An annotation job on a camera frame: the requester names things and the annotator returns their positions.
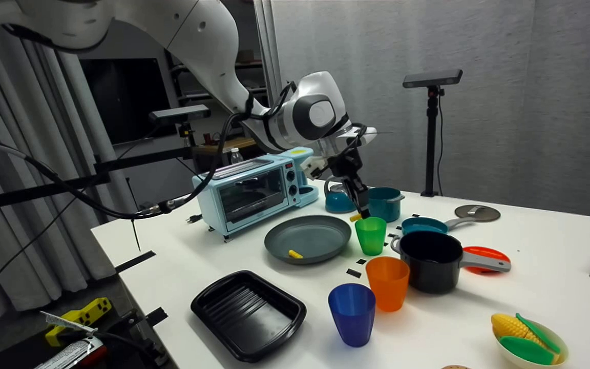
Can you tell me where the black camera on stand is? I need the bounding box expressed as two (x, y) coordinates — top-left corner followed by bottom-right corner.
(402, 69), (464, 197)

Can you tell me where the blue plastic cup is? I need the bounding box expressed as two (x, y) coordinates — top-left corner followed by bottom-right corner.
(328, 283), (376, 346)

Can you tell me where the teal toy kettle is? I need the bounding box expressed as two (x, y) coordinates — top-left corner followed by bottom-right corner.
(325, 181), (355, 213)

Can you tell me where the yellow handled tool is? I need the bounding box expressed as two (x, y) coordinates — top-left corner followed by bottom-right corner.
(45, 298), (114, 346)

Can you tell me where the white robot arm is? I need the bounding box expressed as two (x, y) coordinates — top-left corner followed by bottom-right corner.
(0, 0), (377, 218)

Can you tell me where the grey round plate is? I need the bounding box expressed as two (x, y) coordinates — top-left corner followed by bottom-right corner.
(264, 216), (351, 264)

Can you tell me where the green plastic cup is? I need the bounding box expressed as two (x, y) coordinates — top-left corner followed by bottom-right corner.
(355, 218), (388, 256)

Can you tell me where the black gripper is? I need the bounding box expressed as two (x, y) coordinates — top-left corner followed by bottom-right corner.
(328, 147), (371, 218)

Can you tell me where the small teal frying pan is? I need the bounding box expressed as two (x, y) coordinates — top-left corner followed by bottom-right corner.
(400, 216), (475, 237)

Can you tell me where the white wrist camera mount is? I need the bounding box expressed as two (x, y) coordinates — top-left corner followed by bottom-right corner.
(301, 124), (382, 181)

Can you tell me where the grey metal pot lid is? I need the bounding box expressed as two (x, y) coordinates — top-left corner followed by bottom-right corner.
(456, 206), (501, 224)

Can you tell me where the black saucepan grey handle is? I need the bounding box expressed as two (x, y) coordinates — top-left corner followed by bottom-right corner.
(391, 231), (513, 295)

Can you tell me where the black baking tray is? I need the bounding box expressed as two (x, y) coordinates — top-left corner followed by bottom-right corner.
(191, 270), (308, 363)

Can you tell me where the orange plastic cup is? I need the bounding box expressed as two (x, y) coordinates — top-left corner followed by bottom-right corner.
(368, 256), (411, 312)

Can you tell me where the bowl with toy corn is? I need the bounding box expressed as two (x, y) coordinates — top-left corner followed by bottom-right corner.
(491, 314), (569, 369)

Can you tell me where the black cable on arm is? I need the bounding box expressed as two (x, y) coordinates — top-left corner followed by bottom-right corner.
(0, 81), (298, 222)

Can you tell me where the teal pot with handles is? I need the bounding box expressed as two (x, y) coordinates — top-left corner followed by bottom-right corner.
(369, 186), (403, 224)

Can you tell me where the light blue toy toaster oven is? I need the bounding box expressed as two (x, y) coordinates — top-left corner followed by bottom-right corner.
(192, 147), (317, 237)

